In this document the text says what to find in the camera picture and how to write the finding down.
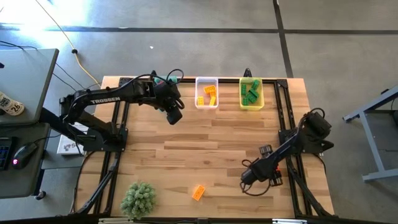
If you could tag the black aluminium table frame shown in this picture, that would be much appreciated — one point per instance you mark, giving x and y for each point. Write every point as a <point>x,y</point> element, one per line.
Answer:
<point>186,80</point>

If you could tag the silver metal bracket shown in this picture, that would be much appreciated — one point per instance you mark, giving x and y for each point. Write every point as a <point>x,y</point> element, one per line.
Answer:
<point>289,221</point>
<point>115,221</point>

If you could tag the yellow eight-stud block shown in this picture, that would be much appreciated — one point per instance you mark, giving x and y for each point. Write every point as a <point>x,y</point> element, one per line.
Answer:
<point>200,100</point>

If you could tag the desk caster wheel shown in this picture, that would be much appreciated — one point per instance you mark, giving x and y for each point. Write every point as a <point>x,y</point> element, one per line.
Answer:
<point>40,195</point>

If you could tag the small green artificial plant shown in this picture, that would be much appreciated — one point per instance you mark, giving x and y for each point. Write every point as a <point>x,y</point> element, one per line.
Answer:
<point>138,200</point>

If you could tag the black keyboard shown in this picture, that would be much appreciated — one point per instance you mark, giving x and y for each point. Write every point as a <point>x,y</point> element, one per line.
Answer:
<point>4,154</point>

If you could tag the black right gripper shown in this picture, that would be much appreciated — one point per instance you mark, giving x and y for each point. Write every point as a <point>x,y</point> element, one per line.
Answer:
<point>270,165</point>

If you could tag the white printed box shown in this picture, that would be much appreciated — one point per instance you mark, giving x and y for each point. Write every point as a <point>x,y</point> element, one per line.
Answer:
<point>66,147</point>

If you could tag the black upright frame post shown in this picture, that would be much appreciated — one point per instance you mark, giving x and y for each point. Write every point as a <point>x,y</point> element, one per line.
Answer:
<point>247,73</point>
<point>152,74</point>

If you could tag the black computer mouse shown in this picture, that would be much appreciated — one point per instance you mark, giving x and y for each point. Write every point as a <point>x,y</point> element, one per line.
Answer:
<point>25,154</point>

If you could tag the grey metal stand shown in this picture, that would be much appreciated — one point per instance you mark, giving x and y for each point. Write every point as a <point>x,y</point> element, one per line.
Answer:
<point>373,146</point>

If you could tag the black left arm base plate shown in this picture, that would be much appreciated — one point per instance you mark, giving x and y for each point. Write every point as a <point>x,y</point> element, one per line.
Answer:
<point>119,144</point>

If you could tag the grey desk top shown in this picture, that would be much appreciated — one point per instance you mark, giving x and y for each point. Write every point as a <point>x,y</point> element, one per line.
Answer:
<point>28,77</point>

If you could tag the black diagonal desk leg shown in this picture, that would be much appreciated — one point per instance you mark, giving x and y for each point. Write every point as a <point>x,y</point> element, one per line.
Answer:
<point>53,119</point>

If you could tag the yellow plastic bin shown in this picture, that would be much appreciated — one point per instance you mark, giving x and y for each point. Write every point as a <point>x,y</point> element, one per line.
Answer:
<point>259,104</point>

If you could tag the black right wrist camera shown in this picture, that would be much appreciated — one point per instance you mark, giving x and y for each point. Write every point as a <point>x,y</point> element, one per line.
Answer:
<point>252,175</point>

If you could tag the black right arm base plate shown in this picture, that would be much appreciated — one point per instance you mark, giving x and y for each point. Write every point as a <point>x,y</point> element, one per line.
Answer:
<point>323,145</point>

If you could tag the dark lower desk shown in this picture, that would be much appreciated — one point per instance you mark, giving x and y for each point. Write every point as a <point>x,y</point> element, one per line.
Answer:
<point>18,183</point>

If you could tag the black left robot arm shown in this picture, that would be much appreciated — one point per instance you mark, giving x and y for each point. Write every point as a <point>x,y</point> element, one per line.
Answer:
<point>105,100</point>

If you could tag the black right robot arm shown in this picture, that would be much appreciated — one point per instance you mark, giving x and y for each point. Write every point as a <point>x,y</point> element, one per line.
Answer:
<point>292,144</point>

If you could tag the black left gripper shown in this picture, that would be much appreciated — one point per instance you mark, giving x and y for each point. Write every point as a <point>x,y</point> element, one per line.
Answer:
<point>168,95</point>

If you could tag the clear plastic bin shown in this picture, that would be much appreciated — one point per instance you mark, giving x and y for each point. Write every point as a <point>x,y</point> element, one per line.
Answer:
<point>199,82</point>

